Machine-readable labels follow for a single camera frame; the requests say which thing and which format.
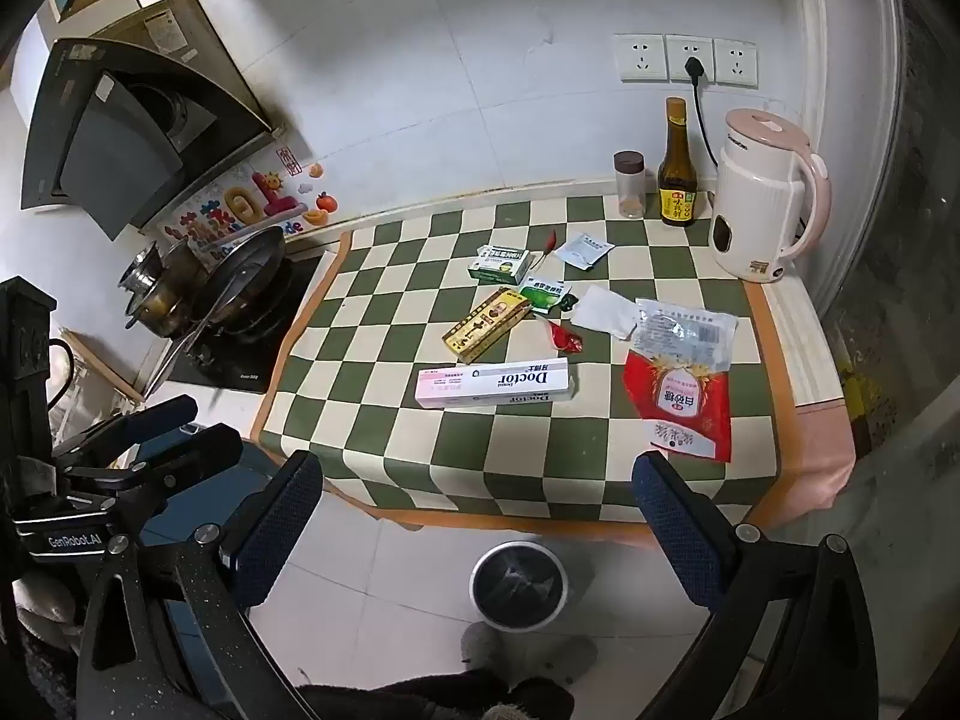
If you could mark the white door frame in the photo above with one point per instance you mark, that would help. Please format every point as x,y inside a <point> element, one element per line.
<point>862,165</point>

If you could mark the person's leg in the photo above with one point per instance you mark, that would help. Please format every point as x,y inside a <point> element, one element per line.
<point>540,699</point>
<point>420,694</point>

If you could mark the dark sauce bottle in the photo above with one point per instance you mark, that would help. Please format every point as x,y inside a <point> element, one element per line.
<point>677,172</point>

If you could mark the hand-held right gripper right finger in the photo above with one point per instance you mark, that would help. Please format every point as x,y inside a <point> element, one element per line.
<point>675,525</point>

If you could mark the green white medicine box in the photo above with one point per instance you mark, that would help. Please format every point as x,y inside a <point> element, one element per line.
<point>499,262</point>

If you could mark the dark frying pan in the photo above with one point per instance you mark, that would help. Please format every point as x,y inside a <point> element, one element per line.
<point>244,266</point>

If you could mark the red clear sugar bag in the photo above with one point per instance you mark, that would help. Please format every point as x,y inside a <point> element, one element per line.
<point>675,405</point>

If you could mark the grey fluffy slipper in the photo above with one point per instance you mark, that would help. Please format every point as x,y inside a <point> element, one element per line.
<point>484,645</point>

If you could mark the red crumpled wrapper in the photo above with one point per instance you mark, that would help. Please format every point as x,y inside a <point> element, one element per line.
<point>562,335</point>

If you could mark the pink white toothpaste box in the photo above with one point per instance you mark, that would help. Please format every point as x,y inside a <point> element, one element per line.
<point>495,386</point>

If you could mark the wooden strip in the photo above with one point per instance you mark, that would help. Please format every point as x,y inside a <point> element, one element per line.
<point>101,367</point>

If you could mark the colourful wall stickers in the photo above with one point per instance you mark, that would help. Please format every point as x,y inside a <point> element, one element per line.
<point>247,202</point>

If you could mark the round grey trash bin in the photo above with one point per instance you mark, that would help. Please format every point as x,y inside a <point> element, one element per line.
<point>517,585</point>

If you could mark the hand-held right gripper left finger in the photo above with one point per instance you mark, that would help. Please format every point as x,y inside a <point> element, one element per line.
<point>281,525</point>

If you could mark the black induction cooktop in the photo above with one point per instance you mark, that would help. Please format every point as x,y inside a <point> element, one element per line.
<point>247,364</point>

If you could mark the green checkered table mat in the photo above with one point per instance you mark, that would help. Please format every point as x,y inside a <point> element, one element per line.
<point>600,465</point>

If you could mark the clear spice jar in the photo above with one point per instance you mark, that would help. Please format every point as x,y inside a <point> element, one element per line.
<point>630,187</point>

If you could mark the white sachet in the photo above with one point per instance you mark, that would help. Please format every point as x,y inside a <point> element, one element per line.
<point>585,251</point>

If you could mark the green sachet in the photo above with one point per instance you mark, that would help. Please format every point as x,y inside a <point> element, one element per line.
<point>544,294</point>

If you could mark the person's right leg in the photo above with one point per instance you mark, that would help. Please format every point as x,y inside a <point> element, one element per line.
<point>540,699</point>

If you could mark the steel pot with lid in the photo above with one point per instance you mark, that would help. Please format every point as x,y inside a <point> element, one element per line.
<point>150,285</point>

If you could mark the white pink electric kettle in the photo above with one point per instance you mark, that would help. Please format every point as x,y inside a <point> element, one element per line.
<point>757,202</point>

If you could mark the yellow box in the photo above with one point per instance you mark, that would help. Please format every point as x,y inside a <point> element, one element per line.
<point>484,322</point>

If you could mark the white wall socket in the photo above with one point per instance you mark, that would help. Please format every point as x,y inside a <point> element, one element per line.
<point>640,58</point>
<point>690,49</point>
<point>735,60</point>

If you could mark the black range hood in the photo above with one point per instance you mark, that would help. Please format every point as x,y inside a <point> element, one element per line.
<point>97,142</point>

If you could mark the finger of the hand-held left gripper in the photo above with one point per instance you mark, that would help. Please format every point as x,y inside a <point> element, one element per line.
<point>154,416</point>
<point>195,457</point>

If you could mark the person's left leg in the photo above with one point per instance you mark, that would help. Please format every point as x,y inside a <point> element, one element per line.
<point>420,694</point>

